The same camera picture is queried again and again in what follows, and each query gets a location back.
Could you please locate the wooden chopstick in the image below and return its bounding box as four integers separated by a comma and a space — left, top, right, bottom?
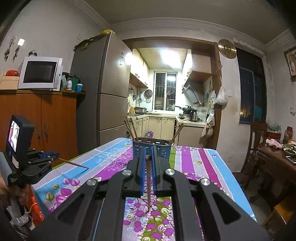
145, 155, 151, 212
125, 116, 135, 141
130, 118, 138, 142
124, 120, 134, 141
169, 123, 184, 145
59, 158, 89, 170

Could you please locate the kitchen window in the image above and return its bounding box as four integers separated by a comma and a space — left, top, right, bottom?
154, 72, 177, 111

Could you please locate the person's left hand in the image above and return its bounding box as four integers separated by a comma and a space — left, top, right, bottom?
0, 176, 29, 209

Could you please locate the colourful floral tablecloth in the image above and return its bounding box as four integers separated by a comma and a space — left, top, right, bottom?
31, 137, 258, 241

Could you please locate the blue perforated utensil holder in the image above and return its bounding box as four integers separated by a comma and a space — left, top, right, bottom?
132, 137, 171, 161

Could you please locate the orange wooden cabinet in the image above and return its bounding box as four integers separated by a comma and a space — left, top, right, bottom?
1, 90, 85, 166

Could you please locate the blue lidded cup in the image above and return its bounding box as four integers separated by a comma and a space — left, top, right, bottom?
76, 83, 83, 92

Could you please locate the white bottle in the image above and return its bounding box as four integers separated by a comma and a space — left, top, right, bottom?
67, 80, 72, 90

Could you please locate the white microwave oven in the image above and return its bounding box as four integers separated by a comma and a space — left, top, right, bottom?
18, 56, 63, 91

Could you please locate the steel range hood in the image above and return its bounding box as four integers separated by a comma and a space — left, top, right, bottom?
183, 71, 212, 105

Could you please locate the white hanging plastic bag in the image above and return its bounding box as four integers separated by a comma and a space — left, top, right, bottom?
216, 86, 228, 105

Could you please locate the dark wooden chair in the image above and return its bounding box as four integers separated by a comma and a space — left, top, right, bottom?
234, 121, 268, 190

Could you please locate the grey refrigerator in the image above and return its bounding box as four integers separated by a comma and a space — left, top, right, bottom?
70, 33, 132, 154

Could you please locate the dark wooden side table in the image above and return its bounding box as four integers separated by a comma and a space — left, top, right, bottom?
249, 142, 295, 208

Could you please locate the dark curtained window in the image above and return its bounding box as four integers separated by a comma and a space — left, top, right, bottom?
236, 48, 267, 125

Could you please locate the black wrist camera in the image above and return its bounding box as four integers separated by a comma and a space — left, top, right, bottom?
4, 115, 35, 186

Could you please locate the round brass wall plate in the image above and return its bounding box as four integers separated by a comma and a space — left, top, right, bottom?
218, 39, 237, 59

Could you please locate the framed wall picture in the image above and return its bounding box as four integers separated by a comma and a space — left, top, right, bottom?
284, 46, 296, 82

